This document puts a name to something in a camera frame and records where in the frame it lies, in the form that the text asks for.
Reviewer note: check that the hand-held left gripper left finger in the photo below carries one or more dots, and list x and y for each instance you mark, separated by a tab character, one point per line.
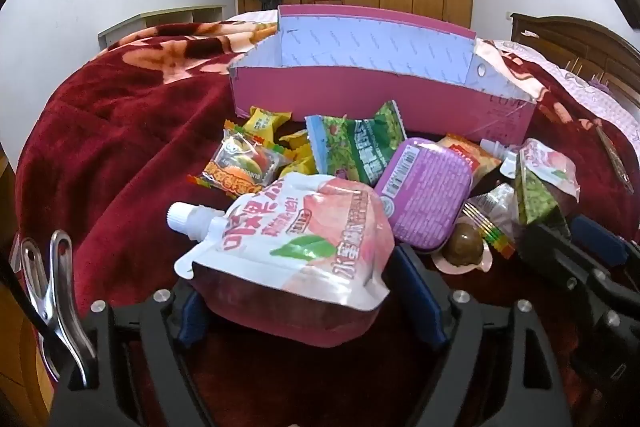
192	314

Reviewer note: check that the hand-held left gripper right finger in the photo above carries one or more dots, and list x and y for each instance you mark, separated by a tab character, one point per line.
420	302

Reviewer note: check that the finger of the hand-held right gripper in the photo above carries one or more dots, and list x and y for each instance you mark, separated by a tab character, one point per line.
600	242
545	252

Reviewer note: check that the small green pea packet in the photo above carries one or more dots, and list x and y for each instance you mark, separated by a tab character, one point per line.
537	202

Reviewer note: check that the rainbow striped clear packet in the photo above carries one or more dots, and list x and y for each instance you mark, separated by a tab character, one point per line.
492	207

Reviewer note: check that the small peach jelly pouch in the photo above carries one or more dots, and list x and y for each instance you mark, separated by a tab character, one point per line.
545	167

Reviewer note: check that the purple tin box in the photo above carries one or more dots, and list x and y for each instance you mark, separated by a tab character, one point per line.
425	192

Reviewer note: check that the orange corn snack packet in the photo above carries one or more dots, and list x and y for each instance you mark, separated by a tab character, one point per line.
475	159

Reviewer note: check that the large peach jelly pouch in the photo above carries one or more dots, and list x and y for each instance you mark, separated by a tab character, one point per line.
300	247

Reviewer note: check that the burger gummy packet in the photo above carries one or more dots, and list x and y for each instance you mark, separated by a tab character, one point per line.
240	167

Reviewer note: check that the large green pea packet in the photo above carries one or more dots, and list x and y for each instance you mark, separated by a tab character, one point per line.
350	147

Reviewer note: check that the yellow candy packet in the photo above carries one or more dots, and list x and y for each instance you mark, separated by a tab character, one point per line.
295	139
302	164
265	122

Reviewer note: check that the pink cardboard box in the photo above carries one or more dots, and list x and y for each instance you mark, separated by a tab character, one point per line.
350	97

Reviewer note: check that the brown egg in clear pack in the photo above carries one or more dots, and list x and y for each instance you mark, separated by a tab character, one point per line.
462	244

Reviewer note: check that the brown patterned strip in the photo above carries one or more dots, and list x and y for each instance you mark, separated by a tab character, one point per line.
615	157

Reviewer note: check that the metal spring clip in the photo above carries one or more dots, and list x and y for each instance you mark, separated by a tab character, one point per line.
65	302

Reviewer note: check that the red floral blanket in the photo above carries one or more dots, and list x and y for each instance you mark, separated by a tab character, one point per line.
125	147

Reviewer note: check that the wooden headboard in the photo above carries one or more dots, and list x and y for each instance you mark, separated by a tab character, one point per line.
575	42

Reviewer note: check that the white low shelf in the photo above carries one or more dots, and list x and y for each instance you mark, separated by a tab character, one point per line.
150	22

